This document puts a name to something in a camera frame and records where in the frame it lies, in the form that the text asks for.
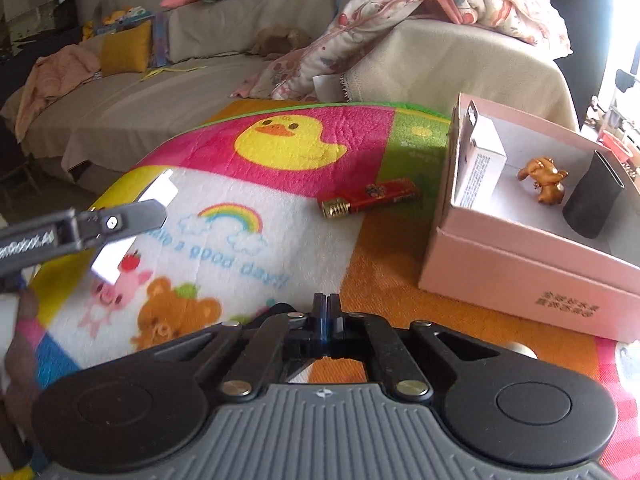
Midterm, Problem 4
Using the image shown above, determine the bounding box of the pink cardboard box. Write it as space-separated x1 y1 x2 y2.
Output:
418 94 639 342

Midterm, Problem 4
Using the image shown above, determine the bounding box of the black cylindrical cup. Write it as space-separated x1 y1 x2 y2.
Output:
562 151 625 240

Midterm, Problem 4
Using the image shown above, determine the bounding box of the brown animal figurine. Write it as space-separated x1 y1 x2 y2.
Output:
518 157 568 206

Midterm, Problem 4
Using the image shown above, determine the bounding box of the red lighter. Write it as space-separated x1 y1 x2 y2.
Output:
317 178 421 219

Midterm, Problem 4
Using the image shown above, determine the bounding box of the white carton box with text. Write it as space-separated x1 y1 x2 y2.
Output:
454 101 508 210

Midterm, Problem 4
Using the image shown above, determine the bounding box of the brown knit gloved hand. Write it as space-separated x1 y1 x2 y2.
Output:
1 287 44 470

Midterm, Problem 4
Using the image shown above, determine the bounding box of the pink cloth on sofa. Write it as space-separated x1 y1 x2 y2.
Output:
14 44 101 143

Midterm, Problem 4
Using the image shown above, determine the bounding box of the colourful duck play mat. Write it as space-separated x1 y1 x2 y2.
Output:
28 101 639 479

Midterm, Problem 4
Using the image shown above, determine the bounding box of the yellow cushion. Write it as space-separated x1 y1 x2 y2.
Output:
100 21 152 77

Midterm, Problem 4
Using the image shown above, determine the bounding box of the beige sofa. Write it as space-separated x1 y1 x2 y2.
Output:
1 0 578 192

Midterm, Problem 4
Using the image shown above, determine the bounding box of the brown plush on sofa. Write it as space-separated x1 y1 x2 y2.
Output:
246 25 312 58

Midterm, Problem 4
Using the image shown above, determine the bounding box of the pink floral blanket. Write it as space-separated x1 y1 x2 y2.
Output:
230 0 573 104

